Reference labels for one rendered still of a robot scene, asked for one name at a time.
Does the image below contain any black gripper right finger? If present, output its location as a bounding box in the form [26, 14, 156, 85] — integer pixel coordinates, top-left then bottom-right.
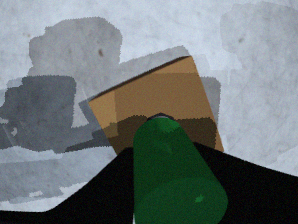
[192, 141, 298, 224]

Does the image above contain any tan wooden block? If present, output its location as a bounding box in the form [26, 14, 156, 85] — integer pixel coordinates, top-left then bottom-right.
[89, 56, 225, 156]

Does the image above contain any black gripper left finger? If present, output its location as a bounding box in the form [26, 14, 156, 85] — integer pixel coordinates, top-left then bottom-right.
[0, 148, 134, 224]

